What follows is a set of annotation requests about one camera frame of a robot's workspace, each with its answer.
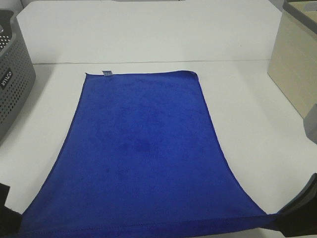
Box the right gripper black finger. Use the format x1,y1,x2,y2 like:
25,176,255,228
263,173,317,238

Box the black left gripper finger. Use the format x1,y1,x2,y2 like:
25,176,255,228
0,183,22,238

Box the blue microfibre towel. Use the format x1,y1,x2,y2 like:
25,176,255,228
18,71,276,238

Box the grey perforated plastic basket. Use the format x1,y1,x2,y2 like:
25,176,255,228
0,8,36,139

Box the white back panel board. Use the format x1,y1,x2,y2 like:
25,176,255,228
17,0,281,64

